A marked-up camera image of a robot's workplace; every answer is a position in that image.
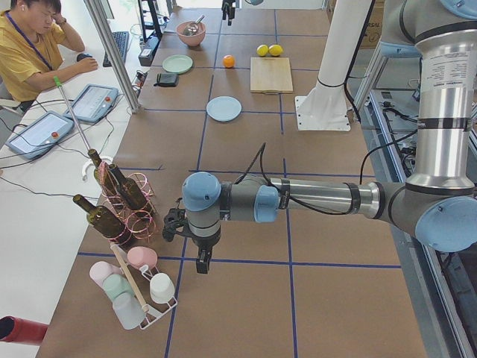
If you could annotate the pale pink cup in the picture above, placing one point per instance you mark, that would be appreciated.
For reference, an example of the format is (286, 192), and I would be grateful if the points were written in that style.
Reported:
(101, 270)

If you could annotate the orange fruit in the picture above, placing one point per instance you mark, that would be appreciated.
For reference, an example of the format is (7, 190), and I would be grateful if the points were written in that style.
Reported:
(228, 61)

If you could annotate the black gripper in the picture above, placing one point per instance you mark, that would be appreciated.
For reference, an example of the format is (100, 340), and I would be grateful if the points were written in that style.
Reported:
(228, 8)
(203, 244)

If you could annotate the metal scoop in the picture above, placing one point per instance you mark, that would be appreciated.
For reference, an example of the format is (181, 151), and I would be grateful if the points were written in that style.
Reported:
(192, 28)

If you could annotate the copper wire bottle rack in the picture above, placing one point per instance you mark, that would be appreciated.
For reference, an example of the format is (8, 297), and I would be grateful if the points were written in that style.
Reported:
(143, 228)

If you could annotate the pink bowl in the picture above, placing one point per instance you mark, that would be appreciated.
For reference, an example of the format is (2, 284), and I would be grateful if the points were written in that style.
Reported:
(192, 39)

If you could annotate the light blue plate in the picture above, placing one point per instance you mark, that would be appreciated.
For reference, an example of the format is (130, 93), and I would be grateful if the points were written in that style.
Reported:
(224, 108)

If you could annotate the aluminium frame post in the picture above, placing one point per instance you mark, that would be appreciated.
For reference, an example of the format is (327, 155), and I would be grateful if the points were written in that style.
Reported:
(100, 22)

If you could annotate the white wire cup rack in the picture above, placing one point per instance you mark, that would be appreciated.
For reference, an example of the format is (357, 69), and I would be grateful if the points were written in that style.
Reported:
(139, 280)

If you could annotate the red cylinder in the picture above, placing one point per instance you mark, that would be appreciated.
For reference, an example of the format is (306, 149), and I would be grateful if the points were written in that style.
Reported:
(22, 331)

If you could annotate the person in yellow shirt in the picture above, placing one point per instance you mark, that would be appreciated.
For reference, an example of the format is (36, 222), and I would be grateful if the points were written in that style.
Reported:
(31, 34)

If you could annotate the teach pendant tablet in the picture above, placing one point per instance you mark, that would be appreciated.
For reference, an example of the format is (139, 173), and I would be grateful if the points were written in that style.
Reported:
(41, 135)
(94, 103)

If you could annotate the bamboo cutting board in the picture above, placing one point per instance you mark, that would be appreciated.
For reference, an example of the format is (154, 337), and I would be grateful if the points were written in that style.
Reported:
(270, 75)

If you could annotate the black pouch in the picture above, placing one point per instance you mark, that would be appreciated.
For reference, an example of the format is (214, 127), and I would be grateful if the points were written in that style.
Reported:
(167, 80)

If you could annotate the dark wine bottle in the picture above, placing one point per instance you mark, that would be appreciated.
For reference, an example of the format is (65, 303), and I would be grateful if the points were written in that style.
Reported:
(130, 192)
(104, 178)
(105, 222)

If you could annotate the yellow lemon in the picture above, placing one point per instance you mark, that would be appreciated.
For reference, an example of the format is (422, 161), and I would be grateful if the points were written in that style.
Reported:
(275, 50)
(262, 50)

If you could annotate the translucent white cup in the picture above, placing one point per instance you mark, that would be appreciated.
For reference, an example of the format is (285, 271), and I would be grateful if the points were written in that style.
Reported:
(128, 311)

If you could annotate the metal rod green tip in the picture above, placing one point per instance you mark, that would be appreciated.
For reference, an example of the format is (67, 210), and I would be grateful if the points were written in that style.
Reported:
(71, 112)

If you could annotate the light green plate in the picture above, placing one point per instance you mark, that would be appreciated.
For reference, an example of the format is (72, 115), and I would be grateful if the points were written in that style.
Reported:
(177, 64)

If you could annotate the mint green cup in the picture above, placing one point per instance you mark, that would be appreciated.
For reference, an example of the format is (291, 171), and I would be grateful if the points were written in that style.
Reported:
(114, 285)

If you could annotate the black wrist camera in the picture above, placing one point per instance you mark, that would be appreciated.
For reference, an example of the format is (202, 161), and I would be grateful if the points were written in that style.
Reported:
(174, 223)

